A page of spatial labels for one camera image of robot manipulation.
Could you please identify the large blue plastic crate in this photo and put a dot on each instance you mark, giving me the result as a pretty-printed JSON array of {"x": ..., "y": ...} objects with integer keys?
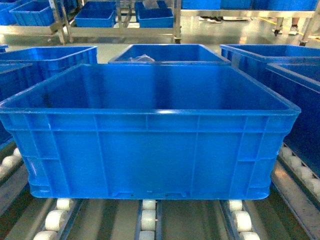
[{"x": 149, "y": 131}]

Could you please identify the clear plastic bag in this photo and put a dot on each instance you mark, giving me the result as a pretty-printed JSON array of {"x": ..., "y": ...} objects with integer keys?
[{"x": 142, "y": 58}]

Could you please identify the blue crate behind with plastic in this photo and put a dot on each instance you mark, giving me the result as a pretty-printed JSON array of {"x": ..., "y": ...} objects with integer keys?
[{"x": 171, "y": 54}]

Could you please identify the blue crate on background rack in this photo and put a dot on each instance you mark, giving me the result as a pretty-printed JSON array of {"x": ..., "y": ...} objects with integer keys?
[
  {"x": 161, "y": 17},
  {"x": 97, "y": 14}
]

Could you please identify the white roller track centre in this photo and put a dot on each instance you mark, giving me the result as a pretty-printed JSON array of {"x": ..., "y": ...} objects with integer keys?
[{"x": 149, "y": 220}]

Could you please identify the blue crate right rear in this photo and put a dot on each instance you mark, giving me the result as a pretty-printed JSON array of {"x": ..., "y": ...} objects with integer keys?
[{"x": 252, "y": 59}]

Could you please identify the blue crate left rear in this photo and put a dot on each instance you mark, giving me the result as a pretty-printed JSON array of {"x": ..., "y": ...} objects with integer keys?
[{"x": 50, "y": 61}]

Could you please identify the background steel roller rack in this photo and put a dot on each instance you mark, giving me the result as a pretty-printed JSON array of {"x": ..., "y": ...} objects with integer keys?
[{"x": 64, "y": 26}]

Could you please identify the white roller conveyor track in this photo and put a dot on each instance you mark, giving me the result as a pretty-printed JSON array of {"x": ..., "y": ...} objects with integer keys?
[{"x": 57, "y": 220}]

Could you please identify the blue crate left front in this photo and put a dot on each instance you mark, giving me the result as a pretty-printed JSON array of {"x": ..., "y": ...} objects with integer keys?
[{"x": 15, "y": 78}]

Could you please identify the white roller track far left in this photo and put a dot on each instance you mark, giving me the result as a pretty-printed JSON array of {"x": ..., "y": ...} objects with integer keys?
[{"x": 13, "y": 175}]

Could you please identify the background steel table right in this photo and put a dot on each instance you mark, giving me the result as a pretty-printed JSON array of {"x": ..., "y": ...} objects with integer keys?
[{"x": 266, "y": 8}]

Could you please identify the person's white shoe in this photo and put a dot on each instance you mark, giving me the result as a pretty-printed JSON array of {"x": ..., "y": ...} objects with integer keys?
[{"x": 294, "y": 30}]

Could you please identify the white roller track far right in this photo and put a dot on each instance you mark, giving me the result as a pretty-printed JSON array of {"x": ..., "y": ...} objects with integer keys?
[{"x": 299, "y": 188}]

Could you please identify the blue crate background far left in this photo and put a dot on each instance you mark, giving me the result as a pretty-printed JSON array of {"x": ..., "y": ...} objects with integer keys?
[{"x": 33, "y": 13}]

